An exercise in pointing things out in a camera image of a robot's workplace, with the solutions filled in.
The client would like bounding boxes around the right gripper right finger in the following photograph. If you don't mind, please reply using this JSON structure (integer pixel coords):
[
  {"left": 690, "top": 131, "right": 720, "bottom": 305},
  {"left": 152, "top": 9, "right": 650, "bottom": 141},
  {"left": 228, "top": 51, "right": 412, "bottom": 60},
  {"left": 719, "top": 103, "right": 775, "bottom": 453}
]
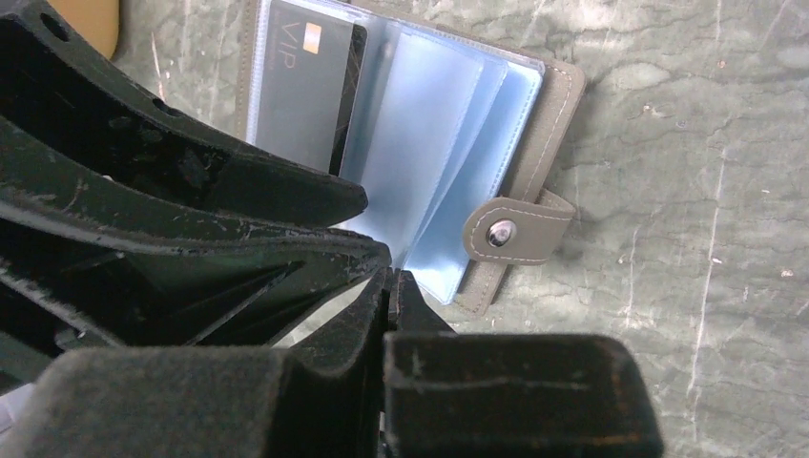
[{"left": 383, "top": 270, "right": 664, "bottom": 457}]

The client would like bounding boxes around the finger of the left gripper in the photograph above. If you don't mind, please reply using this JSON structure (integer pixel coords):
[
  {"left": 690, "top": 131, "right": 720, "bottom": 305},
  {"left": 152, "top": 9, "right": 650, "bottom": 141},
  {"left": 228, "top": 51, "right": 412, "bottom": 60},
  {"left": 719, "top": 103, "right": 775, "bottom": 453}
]
[
  {"left": 1, "top": 190, "right": 390, "bottom": 354},
  {"left": 1, "top": 1, "right": 368, "bottom": 226}
]

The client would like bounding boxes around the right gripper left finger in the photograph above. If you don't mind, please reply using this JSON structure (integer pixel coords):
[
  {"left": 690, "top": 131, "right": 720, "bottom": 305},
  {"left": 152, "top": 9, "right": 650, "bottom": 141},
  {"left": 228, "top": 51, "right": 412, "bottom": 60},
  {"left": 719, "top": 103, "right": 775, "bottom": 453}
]
[{"left": 1, "top": 274, "right": 386, "bottom": 457}]

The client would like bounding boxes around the grey card holder wallet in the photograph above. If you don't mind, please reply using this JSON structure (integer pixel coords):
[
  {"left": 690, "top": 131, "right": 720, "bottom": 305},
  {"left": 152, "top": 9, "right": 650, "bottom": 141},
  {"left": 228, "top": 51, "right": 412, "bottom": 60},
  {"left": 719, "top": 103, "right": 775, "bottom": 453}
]
[{"left": 237, "top": 1, "right": 586, "bottom": 313}]

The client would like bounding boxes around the grey VIP card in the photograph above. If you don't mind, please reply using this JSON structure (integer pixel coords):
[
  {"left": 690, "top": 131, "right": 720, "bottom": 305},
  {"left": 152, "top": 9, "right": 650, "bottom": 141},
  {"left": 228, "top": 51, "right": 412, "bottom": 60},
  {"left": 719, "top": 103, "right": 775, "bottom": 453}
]
[{"left": 250, "top": 1, "right": 368, "bottom": 175}]

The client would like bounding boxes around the orange oval tray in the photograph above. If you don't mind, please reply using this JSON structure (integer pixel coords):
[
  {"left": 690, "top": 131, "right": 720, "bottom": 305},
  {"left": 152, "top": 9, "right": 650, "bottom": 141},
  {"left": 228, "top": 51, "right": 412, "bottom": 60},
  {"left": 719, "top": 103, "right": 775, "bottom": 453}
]
[{"left": 49, "top": 0, "right": 121, "bottom": 60}]

